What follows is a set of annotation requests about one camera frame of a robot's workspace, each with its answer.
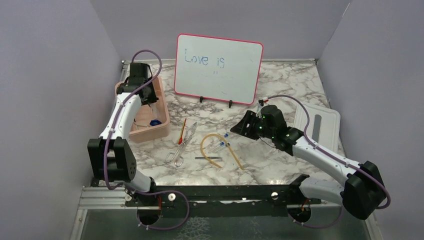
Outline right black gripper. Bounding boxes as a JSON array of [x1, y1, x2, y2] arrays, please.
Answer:
[[230, 109, 276, 141]]

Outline pink plastic bin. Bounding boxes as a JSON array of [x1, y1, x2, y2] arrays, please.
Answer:
[[110, 77, 170, 143]]

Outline graduated cylinder blue base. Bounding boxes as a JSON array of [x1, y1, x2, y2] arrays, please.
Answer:
[[149, 119, 162, 127]]

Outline metal crucible tongs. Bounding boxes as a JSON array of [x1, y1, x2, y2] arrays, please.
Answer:
[[165, 122, 198, 167]]

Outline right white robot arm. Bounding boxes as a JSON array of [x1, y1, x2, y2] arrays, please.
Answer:
[[230, 105, 390, 220]]

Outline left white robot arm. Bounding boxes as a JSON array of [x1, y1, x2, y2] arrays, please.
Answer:
[[87, 62, 158, 206]]

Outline yellow rubber tube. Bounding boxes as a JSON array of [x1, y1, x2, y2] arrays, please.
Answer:
[[200, 133, 245, 170]]

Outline black metal rod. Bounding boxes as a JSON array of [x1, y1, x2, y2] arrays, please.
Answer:
[[194, 156, 223, 160]]

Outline pink framed whiteboard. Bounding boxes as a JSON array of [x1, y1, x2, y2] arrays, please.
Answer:
[[173, 33, 264, 105]]

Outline white plastic bin lid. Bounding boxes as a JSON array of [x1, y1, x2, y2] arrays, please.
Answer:
[[293, 103, 341, 153]]

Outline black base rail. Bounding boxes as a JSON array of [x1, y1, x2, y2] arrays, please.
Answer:
[[125, 184, 321, 219]]

